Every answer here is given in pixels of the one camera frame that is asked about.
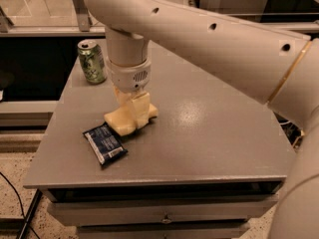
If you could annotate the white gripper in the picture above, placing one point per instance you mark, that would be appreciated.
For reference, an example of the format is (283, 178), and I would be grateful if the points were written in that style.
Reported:
(128, 77)

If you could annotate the yellow sponge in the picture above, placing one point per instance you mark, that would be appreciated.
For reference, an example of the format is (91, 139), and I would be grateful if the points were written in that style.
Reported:
(123, 123)

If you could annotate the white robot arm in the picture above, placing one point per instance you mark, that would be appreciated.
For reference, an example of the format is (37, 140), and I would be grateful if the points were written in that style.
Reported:
(275, 67)

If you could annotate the blue rxbar blueberry wrapper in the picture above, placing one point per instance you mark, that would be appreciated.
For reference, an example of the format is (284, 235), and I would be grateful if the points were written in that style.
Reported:
(104, 143)

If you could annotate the green soda can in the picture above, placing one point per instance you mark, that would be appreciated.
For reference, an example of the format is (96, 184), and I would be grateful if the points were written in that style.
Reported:
(92, 61)

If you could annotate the grey drawer cabinet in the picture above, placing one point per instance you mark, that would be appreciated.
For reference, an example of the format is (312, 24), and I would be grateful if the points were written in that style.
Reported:
(212, 159)

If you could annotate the left grey metal bracket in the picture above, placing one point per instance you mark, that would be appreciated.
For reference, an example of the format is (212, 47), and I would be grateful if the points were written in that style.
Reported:
(82, 14)

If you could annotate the grey metal rail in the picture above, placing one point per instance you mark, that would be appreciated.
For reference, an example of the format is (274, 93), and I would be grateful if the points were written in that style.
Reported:
(311, 28)

